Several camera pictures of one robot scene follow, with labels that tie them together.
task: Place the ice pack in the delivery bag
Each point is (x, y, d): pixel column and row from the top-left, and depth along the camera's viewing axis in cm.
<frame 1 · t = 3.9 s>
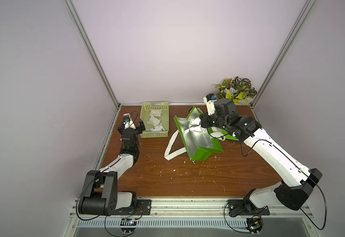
left hand: (133, 118, 84), fingers open
right hand: (200, 112, 70), fingers closed
green insulated delivery bag: (197, 139, 94), point 7 cm above the table
white ice pack: (155, 112, 112), point 5 cm above the table
white ice pack 2: (153, 121, 110), point 2 cm above the table
white ice pack 3: (158, 128, 105), point 3 cm above the table
artificial flower plant bouquet: (239, 91, 101), point 23 cm above the table

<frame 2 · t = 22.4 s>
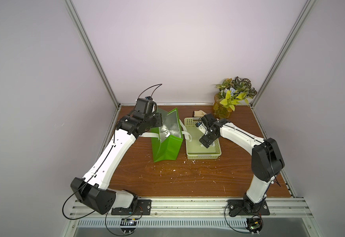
left hand: (162, 117, 74), fingers closed
right hand: (210, 134, 91), fingers open
green insulated delivery bag: (165, 147, 83), point 14 cm above the table
amber plastic vase: (220, 111, 109), point 7 cm above the table
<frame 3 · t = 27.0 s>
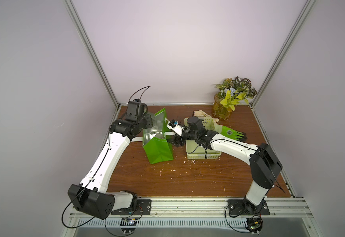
left hand: (150, 118, 76), fingers open
right hand: (170, 130, 81), fingers open
green insulated delivery bag: (154, 139, 76), point 23 cm above the table
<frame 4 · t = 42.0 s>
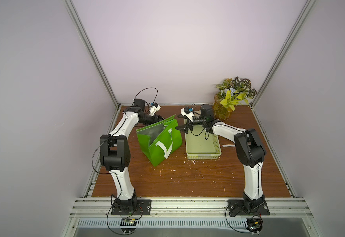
left hand: (165, 122, 89), fingers open
right hand: (177, 118, 88), fingers open
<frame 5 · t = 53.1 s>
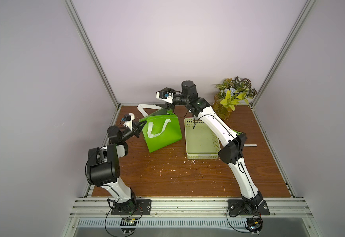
left hand: (146, 122, 85), fingers closed
right hand: (157, 92, 76), fingers open
green insulated delivery bag: (161, 128, 87), point 17 cm above the table
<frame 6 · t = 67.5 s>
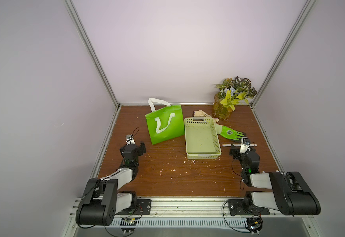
left hand: (135, 141, 90), fingers open
right hand: (242, 142, 88), fingers open
green insulated delivery bag: (165, 121, 92), point 16 cm above the table
green black work glove: (229, 133, 102), point 2 cm above the table
beige knit cotton glove: (198, 113, 116), point 2 cm above the table
